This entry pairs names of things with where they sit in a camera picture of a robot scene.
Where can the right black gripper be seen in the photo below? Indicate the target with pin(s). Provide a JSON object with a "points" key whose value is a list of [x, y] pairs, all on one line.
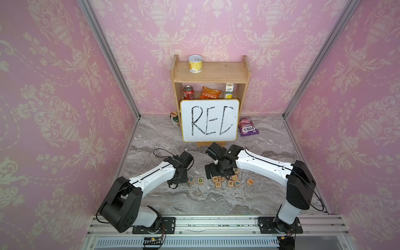
{"points": [[213, 173]]}

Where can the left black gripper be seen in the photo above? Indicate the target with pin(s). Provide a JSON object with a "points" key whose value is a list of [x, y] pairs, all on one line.
{"points": [[185, 179]]}

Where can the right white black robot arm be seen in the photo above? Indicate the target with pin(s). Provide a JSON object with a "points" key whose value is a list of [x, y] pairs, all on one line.
{"points": [[295, 177]]}

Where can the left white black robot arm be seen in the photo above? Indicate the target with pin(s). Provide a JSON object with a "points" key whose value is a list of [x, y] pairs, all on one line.
{"points": [[121, 207]]}

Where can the orange E letter block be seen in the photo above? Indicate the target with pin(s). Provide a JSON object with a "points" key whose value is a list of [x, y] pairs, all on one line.
{"points": [[250, 182]]}

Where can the whiteboard with RED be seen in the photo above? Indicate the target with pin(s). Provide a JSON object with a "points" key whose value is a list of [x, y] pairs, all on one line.
{"points": [[209, 120]]}

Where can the wooden whiteboard stand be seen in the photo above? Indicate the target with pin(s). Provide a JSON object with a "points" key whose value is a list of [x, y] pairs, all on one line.
{"points": [[207, 144]]}

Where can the purple candy bag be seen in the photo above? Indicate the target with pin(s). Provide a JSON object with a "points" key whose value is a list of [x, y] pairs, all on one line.
{"points": [[246, 127]]}

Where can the green white bottle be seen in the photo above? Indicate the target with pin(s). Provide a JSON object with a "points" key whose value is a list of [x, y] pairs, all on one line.
{"points": [[175, 119]]}

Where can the small electronics board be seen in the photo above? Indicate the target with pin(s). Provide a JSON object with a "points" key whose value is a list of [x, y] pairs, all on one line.
{"points": [[153, 241]]}

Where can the orange snack bag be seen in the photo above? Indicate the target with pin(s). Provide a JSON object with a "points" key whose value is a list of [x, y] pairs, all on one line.
{"points": [[209, 94]]}

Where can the small milk carton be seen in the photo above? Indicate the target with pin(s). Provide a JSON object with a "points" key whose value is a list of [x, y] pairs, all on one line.
{"points": [[229, 91]]}

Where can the red soda can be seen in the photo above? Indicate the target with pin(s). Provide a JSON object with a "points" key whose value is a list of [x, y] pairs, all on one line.
{"points": [[188, 93]]}

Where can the wooden shelf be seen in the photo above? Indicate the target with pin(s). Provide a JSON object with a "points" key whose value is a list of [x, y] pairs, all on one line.
{"points": [[237, 73]]}

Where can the yellow tin can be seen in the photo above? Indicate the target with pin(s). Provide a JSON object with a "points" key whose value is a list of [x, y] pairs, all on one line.
{"points": [[195, 64]]}

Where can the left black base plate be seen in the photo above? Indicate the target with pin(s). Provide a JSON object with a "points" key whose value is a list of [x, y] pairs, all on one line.
{"points": [[165, 225]]}

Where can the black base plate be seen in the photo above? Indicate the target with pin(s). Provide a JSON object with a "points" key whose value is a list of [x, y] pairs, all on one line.
{"points": [[268, 225], [165, 225]]}

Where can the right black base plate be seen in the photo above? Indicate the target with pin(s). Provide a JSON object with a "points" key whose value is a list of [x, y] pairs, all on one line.
{"points": [[268, 225]]}

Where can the aluminium rail frame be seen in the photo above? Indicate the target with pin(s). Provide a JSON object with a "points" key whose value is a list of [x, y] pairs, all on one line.
{"points": [[227, 232]]}

